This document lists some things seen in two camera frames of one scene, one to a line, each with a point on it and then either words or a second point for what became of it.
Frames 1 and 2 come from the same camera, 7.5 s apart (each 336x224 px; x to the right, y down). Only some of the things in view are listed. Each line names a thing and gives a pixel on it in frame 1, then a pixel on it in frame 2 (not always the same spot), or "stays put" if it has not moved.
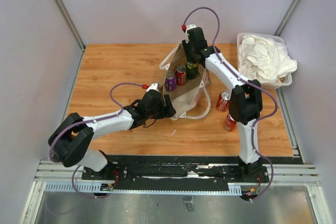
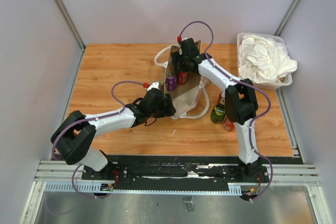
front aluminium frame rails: [51, 170] stays put
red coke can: [229, 124] stays put
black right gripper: [186, 46] to [176, 58]
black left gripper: [166, 111] stays put
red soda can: [181, 75] stays put
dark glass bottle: [192, 70] to [218, 113]
